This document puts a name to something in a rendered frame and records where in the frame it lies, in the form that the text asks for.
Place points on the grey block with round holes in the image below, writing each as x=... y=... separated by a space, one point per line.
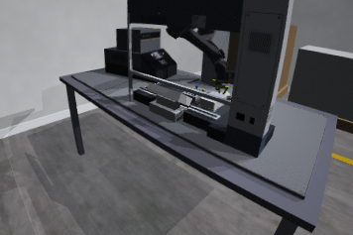
x=195 y=99

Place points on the grey perforated base plate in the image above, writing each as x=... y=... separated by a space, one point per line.
x=288 y=160

